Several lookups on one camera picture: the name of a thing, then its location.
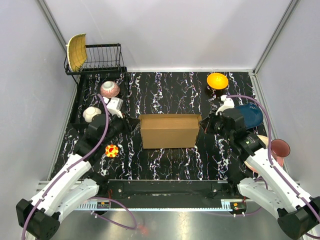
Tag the red patterned bowl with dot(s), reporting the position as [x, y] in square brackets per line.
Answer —
[109, 89]

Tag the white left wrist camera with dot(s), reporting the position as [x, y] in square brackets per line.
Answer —
[114, 106]

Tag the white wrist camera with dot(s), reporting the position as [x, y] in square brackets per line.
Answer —
[228, 103]
[114, 106]

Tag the brown cardboard box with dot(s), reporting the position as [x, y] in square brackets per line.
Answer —
[169, 131]

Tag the black wire dish rack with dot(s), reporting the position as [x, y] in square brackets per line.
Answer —
[104, 63]

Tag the right controller box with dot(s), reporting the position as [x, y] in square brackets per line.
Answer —
[239, 207]

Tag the white flower-shaped bowl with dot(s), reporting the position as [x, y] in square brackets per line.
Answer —
[90, 112]

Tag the dark blue bowl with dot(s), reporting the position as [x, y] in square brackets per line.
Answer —
[252, 114]

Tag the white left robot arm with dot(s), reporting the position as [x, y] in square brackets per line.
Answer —
[42, 215]

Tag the left controller box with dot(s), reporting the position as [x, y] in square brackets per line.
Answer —
[103, 204]

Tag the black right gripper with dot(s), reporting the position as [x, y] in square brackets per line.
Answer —
[204, 124]

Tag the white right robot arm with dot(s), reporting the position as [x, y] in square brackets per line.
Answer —
[295, 210]

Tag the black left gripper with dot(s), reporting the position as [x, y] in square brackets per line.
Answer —
[129, 123]

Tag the orange bowl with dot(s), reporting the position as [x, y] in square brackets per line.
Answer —
[217, 81]

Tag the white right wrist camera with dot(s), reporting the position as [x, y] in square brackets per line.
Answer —
[228, 103]

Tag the black marble pattern mat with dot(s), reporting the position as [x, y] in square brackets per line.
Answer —
[168, 93]

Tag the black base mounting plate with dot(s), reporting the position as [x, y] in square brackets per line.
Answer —
[169, 194]

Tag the yellow red flower toy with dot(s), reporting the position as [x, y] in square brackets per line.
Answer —
[111, 151]

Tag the yellow woven plate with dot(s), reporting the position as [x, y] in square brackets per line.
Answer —
[76, 52]

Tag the pink glass cup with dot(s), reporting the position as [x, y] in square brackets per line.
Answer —
[280, 149]

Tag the controller box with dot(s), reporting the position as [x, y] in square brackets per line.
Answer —
[103, 204]
[239, 207]

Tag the cream floral plate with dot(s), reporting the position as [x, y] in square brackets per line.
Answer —
[265, 140]

